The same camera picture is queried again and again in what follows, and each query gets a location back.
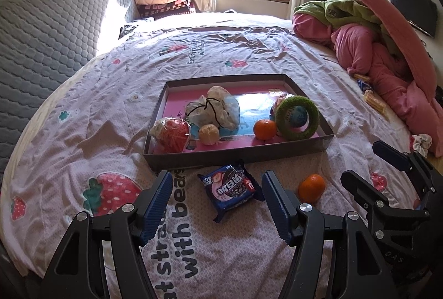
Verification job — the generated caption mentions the orange tangerine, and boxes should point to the orange tangerine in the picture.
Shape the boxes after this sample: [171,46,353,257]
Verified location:
[297,174,326,204]
[253,119,278,141]

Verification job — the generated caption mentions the green fuzzy ring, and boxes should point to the green fuzzy ring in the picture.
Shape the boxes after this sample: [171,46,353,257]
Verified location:
[275,95,321,141]

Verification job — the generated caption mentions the blue cookie snack packet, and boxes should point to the blue cookie snack packet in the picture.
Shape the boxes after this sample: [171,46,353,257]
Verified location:
[197,165,265,223]

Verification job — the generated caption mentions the red toy egg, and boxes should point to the red toy egg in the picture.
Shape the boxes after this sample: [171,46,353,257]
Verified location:
[149,117,191,154]

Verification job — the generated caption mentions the white floral scrunchie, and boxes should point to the white floral scrunchie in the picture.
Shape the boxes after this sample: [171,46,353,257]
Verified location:
[410,133,432,158]

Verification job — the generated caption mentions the pink quilt pile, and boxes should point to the pink quilt pile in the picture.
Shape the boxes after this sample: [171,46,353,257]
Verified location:
[293,14,442,157]

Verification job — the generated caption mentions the yellow snack packet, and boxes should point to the yellow snack packet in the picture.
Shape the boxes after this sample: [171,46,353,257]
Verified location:
[363,90,386,115]

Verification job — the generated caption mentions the blue small snack packet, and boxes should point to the blue small snack packet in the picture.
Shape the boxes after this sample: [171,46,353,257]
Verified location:
[357,79,372,93]

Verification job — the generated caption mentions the blue wrapped toy egg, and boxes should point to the blue wrapped toy egg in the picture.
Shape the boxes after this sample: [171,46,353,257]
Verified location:
[270,94,309,128]

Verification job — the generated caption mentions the pink strawberry bed sheet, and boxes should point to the pink strawberry bed sheet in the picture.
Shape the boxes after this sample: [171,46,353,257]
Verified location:
[1,14,417,298]

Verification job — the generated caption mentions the pink pillow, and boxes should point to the pink pillow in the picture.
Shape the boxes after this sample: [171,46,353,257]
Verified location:
[361,0,437,101]

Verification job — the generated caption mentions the green blanket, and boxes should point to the green blanket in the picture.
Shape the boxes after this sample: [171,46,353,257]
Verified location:
[293,0,401,56]

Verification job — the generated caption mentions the pink book in tray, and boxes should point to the pink book in tray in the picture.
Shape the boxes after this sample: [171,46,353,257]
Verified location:
[151,83,321,155]

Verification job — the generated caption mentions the grey quilted headboard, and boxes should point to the grey quilted headboard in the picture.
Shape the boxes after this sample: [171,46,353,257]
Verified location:
[1,0,136,170]

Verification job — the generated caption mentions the folded blankets stack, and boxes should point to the folded blankets stack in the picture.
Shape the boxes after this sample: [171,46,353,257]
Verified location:
[134,0,197,20]

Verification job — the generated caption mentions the black wall television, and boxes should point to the black wall television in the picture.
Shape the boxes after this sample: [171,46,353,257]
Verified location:
[390,0,438,38]

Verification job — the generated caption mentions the white drawstring mesh bag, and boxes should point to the white drawstring mesh bag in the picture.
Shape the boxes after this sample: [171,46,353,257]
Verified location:
[185,85,240,131]

